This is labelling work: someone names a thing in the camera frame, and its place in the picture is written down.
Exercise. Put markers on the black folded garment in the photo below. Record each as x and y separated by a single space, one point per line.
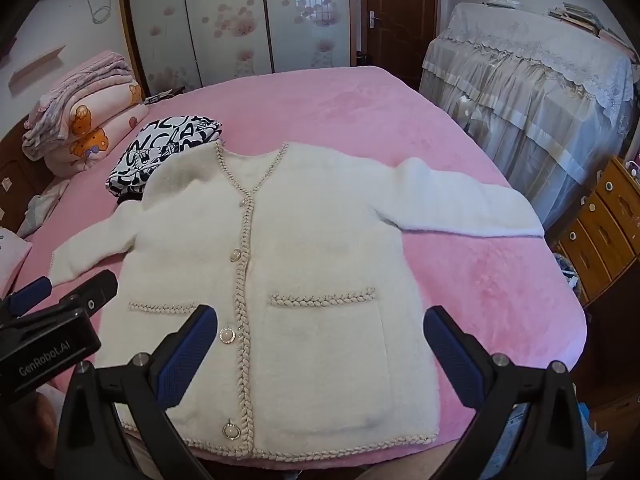
129 200

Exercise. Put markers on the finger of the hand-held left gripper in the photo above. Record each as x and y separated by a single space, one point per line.
95 290
30 294

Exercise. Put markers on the wooden headboard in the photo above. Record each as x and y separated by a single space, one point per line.
15 180

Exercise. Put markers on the pink bed blanket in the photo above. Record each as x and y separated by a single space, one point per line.
350 110

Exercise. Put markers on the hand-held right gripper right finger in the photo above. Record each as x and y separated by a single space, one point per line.
452 355

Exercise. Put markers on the person's blue jeans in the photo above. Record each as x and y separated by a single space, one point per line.
515 435

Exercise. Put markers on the folded bear print quilt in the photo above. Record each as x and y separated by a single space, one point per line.
100 125

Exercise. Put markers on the wooden drawer cabinet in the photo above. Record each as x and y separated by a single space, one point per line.
600 230

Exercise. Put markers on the black and white printed garment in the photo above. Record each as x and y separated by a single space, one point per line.
165 145

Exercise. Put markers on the stack of books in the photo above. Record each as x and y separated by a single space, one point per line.
580 17

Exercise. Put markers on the pink wall shelf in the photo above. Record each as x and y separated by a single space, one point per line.
37 66

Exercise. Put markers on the lace covered furniture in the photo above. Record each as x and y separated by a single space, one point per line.
540 95

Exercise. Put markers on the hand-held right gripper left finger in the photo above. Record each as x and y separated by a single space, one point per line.
187 355

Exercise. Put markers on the small black object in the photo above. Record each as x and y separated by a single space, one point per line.
160 96

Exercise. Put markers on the blue patterned cloth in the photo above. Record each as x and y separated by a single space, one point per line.
565 267

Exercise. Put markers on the white printed pillow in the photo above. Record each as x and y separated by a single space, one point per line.
10 260

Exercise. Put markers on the brown wooden door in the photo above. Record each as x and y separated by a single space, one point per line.
400 10

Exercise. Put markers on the person's left forearm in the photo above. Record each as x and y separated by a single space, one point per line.
42 415

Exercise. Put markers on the floral sliding door wardrobe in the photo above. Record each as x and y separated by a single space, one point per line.
225 10

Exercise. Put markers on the pale crumpled cloth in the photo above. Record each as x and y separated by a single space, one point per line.
42 207

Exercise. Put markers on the stack of pink bear blankets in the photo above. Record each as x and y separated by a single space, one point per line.
75 90

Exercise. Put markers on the white fuzzy cardigan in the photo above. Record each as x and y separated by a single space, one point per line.
310 240

